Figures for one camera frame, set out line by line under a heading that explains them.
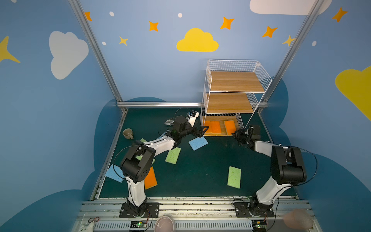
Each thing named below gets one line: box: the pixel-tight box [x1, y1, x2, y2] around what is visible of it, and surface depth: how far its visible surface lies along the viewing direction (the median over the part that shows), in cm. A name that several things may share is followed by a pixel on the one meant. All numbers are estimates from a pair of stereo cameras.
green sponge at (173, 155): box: [165, 146, 182, 165], surface depth 95 cm
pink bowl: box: [154, 216, 176, 232], surface depth 72 cm
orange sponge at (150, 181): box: [143, 166, 158, 190], surface depth 85 cm
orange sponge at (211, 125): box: [204, 120, 215, 133], surface depth 109 cm
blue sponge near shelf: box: [188, 135, 209, 151], surface depth 103 cm
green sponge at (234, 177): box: [227, 165, 242, 189], surface depth 86 cm
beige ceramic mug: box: [122, 128, 134, 140], surface depth 103 cm
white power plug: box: [78, 221, 95, 232], surface depth 68 cm
